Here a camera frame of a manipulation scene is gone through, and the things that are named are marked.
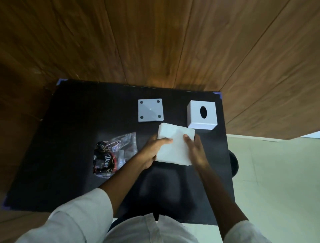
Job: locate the person's left hand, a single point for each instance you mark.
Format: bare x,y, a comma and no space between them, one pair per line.
147,154

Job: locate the person's right hand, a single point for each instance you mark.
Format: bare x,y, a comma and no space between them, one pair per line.
198,155

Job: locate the person's right thumb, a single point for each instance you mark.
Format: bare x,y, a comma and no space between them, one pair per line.
188,141

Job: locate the person's left thumb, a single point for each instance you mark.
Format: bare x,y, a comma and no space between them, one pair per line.
165,141

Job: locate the white tissue stack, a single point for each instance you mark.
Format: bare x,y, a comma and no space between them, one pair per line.
175,146

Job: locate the person's right forearm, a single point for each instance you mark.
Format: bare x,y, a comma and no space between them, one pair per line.
220,197

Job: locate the person's left forearm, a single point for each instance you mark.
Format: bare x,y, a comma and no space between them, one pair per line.
122,182

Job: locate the white tissue box cover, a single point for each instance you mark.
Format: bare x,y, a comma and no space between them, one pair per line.
197,117

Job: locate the black round stool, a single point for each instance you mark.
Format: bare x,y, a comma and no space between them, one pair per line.
234,164

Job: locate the blue tape corner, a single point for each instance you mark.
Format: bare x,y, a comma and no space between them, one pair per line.
62,80
220,95

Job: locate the clear plastic wrapper black print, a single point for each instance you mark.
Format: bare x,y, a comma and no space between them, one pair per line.
110,156

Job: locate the white shirt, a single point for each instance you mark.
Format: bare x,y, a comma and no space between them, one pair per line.
82,220

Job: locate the white square base plate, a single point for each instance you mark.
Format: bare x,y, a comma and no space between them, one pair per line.
150,110

